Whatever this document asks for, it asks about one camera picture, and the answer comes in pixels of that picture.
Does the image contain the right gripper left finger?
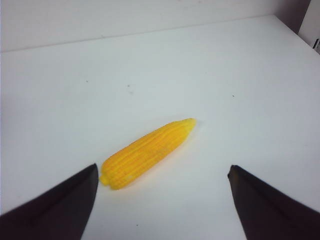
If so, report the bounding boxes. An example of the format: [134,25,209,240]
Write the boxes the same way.
[0,164,98,240]

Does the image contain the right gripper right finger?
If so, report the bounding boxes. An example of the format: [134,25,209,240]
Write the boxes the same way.
[227,165,320,240]

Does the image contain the yellow corn cob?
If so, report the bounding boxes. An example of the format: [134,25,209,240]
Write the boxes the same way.
[99,118,197,190]

